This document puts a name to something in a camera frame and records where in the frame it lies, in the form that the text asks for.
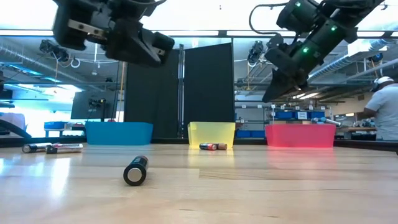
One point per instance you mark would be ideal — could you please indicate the black copper battery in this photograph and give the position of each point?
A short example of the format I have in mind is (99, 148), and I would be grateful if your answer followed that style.
(206, 146)

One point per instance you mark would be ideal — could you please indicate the yellow translucent plastic bin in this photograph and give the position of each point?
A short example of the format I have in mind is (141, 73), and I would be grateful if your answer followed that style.
(211, 132)

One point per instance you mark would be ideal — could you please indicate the person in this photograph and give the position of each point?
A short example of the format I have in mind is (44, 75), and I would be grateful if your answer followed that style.
(385, 109)

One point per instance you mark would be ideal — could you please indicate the blue plastic bin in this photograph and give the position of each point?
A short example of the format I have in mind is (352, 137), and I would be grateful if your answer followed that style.
(118, 133)

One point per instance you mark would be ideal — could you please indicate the black divider panel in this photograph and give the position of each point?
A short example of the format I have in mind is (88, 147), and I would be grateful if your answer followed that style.
(208, 84)
(149, 93)

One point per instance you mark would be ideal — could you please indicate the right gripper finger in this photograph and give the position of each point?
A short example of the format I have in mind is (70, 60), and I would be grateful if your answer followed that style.
(280, 87)

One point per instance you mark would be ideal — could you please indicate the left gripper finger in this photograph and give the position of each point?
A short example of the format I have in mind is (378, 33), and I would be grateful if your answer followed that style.
(124, 43)
(150, 53)

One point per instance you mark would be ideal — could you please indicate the blue tray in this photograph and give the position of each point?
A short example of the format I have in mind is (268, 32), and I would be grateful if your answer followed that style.
(56, 125)

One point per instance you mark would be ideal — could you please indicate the blue floor crate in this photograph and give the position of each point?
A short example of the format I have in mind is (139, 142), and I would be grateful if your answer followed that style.
(250, 133)

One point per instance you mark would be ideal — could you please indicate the red plastic bin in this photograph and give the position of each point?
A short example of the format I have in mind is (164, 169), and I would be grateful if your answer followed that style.
(300, 135)

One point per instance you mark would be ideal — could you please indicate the blue shelf bin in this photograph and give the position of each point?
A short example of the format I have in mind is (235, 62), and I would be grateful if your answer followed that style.
(317, 114)
(284, 115)

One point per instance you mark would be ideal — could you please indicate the black ceiling-mounted device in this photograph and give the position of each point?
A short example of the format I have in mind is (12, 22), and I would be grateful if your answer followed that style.
(256, 51)
(54, 49)

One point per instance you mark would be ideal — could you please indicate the black background screen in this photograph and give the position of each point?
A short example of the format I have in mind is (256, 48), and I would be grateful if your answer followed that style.
(81, 105)

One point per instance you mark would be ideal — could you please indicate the silver ventilation duct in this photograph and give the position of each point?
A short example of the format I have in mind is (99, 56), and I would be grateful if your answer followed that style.
(339, 63)

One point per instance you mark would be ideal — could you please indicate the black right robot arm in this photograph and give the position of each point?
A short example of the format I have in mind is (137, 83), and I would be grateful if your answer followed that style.
(342, 18)

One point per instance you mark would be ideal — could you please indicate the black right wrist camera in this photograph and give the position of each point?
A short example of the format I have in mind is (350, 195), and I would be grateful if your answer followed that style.
(276, 41)

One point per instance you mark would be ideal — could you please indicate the wooden workbench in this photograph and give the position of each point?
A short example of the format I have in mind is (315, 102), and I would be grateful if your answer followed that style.
(357, 128)

